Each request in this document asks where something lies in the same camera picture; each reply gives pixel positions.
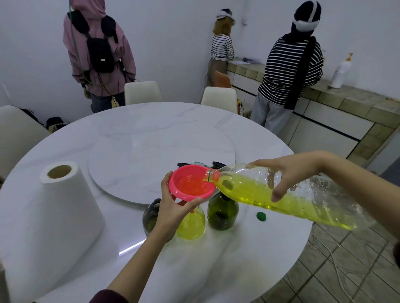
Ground person's right hand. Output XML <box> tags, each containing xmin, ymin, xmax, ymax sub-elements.
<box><xmin>250</xmin><ymin>151</ymin><xmax>324</xmax><ymax>203</ymax></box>

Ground person's left hand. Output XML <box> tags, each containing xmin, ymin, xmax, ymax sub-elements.
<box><xmin>151</xmin><ymin>171</ymin><xmax>204</xmax><ymax>243</ymax></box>

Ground pink plastic funnel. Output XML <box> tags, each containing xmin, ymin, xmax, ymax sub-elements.
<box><xmin>168</xmin><ymin>164</ymin><xmax>217</xmax><ymax>215</ymax></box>

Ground clear plastic bottle yellow liquid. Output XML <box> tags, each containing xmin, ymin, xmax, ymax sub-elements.
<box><xmin>205</xmin><ymin>163</ymin><xmax>377</xmax><ymax>231</ymax></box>

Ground person's left forearm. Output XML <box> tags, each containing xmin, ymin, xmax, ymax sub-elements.
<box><xmin>106</xmin><ymin>229</ymin><xmax>176</xmax><ymax>303</ymax></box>

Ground person's right forearm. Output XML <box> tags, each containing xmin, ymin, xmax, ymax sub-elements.
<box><xmin>316</xmin><ymin>151</ymin><xmax>400</xmax><ymax>241</ymax></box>

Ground dark green glass bottle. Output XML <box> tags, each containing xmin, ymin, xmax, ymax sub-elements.
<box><xmin>207</xmin><ymin>191</ymin><xmax>240</xmax><ymax>231</ymax></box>
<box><xmin>142</xmin><ymin>199</ymin><xmax>176</xmax><ymax>244</ymax></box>

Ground white marble turntable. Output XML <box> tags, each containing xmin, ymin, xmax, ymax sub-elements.
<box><xmin>88</xmin><ymin>133</ymin><xmax>237</xmax><ymax>206</ymax></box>

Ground glass bottle with yellow liquid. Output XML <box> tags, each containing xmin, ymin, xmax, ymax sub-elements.
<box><xmin>176</xmin><ymin>205</ymin><xmax>206</xmax><ymax>240</ymax></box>

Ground tiled kitchen counter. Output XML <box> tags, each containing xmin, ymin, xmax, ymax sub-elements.
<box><xmin>226</xmin><ymin>58</ymin><xmax>400</xmax><ymax>166</ymax></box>

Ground white chair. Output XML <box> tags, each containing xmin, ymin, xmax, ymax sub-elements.
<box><xmin>201</xmin><ymin>86</ymin><xmax>238</xmax><ymax>115</ymax></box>
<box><xmin>124</xmin><ymin>81</ymin><xmax>163</xmax><ymax>106</ymax></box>
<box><xmin>0</xmin><ymin>105</ymin><xmax>51</xmax><ymax>182</ymax></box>

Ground orange chair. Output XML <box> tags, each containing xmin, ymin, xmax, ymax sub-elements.
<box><xmin>214</xmin><ymin>71</ymin><xmax>233</xmax><ymax>89</ymax></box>

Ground dark maroon sleeve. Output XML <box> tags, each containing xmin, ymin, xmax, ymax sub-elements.
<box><xmin>89</xmin><ymin>289</ymin><xmax>129</xmax><ymax>303</ymax></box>

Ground white paper towel roll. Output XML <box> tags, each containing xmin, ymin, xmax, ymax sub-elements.
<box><xmin>0</xmin><ymin>161</ymin><xmax>106</xmax><ymax>303</ymax></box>

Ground black bag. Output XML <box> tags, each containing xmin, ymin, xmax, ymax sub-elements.
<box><xmin>46</xmin><ymin>117</ymin><xmax>70</xmax><ymax>132</ymax></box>

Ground white pump bottle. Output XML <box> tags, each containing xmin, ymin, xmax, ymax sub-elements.
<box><xmin>329</xmin><ymin>53</ymin><xmax>354</xmax><ymax>89</ymax></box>

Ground white papers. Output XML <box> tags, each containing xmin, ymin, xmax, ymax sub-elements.
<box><xmin>233</xmin><ymin>57</ymin><xmax>266</xmax><ymax>65</ymax></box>

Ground black backpack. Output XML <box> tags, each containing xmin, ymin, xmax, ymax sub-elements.
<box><xmin>67</xmin><ymin>11</ymin><xmax>119</xmax><ymax>74</ymax></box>

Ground white cable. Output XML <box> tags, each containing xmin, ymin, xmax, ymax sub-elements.
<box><xmin>308</xmin><ymin>231</ymin><xmax>357</xmax><ymax>303</ymax></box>

